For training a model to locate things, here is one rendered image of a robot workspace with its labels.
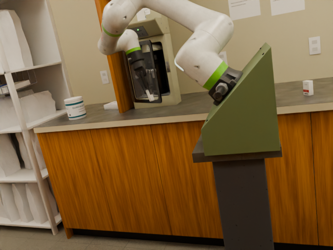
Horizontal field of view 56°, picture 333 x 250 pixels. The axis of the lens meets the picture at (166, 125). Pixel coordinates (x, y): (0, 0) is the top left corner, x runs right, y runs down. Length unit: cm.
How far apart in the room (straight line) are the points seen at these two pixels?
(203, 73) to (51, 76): 216
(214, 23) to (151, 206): 134
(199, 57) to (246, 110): 28
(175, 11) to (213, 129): 54
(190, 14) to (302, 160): 99
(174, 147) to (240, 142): 87
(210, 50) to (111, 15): 45
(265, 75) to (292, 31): 135
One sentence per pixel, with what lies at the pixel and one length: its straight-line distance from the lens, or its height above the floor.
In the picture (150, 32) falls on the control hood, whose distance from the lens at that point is 208.
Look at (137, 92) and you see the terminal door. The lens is 217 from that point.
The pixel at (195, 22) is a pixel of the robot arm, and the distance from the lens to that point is 132.
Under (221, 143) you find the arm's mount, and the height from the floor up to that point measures 98.
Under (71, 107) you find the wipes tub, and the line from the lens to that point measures 234.
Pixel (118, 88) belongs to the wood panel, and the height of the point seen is 112.
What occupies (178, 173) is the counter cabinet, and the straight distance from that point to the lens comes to 199.
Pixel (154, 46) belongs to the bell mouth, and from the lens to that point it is 216.
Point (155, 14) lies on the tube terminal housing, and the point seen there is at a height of 154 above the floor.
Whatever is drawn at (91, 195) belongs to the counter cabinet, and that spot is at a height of 39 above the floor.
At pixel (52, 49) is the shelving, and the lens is 311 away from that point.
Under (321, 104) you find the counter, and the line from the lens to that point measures 172.
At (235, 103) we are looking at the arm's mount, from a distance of 107.
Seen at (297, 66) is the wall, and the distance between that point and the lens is 241.
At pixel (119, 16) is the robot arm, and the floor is 149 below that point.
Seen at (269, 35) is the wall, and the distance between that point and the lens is 239.
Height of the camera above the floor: 135
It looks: 14 degrees down
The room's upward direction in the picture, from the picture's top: 10 degrees counter-clockwise
